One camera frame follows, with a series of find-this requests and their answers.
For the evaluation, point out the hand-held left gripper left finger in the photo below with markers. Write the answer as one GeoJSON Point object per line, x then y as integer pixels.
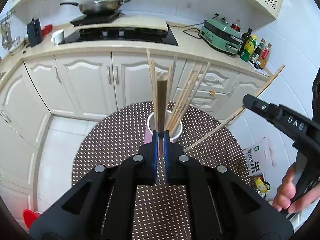
{"type": "Point", "coordinates": [155, 150]}

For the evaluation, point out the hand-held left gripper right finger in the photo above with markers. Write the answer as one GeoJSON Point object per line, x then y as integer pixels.
{"type": "Point", "coordinates": [167, 152]}

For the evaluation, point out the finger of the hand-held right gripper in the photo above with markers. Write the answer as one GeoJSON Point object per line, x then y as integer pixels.
{"type": "Point", "coordinates": [255, 105]}

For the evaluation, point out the pink chopstick holder cup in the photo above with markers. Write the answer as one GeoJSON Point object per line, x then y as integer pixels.
{"type": "Point", "coordinates": [176, 131]}

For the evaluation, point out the single wooden chopstick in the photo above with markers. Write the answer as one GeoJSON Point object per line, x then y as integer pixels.
{"type": "Point", "coordinates": [215, 130]}
{"type": "Point", "coordinates": [161, 105]}

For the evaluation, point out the bundle of wooden chopsticks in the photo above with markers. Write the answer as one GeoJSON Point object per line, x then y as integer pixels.
{"type": "Point", "coordinates": [185, 97]}

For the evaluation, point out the person's right hand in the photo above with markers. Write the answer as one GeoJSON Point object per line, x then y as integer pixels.
{"type": "Point", "coordinates": [285, 192]}

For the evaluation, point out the brown polka dot tablecloth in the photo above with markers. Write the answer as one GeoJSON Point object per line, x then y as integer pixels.
{"type": "Point", "coordinates": [112, 142]}

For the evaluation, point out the white rice bag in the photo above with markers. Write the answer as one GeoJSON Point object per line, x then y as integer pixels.
{"type": "Point", "coordinates": [260, 158]}

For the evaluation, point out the red label sauce bottle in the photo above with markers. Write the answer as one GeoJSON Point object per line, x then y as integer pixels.
{"type": "Point", "coordinates": [264, 57]}

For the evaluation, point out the dark soy sauce bottle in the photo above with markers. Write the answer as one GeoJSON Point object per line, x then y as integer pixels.
{"type": "Point", "coordinates": [257, 52]}

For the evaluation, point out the green bottle yellow cap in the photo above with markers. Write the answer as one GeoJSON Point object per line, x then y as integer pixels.
{"type": "Point", "coordinates": [248, 51]}

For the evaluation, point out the dark oil bottle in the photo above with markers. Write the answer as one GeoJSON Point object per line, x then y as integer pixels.
{"type": "Point", "coordinates": [244, 42]}

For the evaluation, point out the yellow snack packet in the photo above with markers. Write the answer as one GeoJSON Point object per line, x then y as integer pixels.
{"type": "Point", "coordinates": [260, 186]}

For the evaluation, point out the green multi cooker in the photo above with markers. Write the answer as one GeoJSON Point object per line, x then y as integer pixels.
{"type": "Point", "coordinates": [220, 36]}

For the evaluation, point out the beige kitchen countertop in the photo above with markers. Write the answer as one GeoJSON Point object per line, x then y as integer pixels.
{"type": "Point", "coordinates": [190, 48]}

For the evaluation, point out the black cooktop stove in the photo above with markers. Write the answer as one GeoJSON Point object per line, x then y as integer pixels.
{"type": "Point", "coordinates": [145, 23]}

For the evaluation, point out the black induction cooker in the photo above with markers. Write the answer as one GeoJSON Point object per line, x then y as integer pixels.
{"type": "Point", "coordinates": [100, 19]}

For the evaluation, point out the red plastic stool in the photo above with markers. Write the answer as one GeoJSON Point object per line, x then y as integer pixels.
{"type": "Point", "coordinates": [31, 218]}

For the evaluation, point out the white mug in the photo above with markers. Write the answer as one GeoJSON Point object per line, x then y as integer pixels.
{"type": "Point", "coordinates": [58, 37]}

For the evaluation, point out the steel wok with lid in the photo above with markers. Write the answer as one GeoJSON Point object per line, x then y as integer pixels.
{"type": "Point", "coordinates": [100, 6]}

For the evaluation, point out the red bowl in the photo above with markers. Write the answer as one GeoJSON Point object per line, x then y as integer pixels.
{"type": "Point", "coordinates": [47, 29]}

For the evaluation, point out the black knife block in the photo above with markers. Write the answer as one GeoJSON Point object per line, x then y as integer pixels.
{"type": "Point", "coordinates": [34, 33]}

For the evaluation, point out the stack of bowls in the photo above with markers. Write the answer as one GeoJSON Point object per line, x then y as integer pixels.
{"type": "Point", "coordinates": [17, 46]}

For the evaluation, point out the wall utensil rack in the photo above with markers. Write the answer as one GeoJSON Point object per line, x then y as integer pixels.
{"type": "Point", "coordinates": [6, 22]}

